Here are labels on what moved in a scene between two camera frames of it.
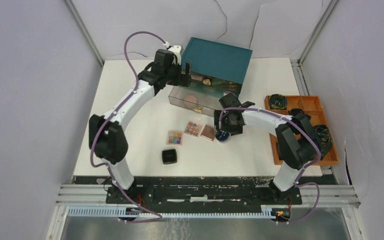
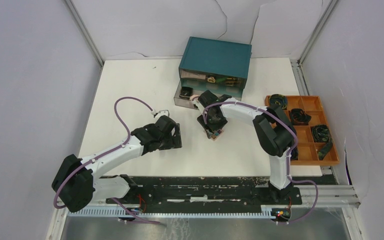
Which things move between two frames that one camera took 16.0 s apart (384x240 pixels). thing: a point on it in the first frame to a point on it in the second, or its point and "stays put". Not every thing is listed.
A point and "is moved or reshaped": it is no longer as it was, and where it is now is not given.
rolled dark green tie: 323,139 stays put
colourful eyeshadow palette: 174,137 is moved or reshaped
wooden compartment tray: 312,103 stays put
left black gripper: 184,80 to 174,141
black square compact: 169,156 to 186,92
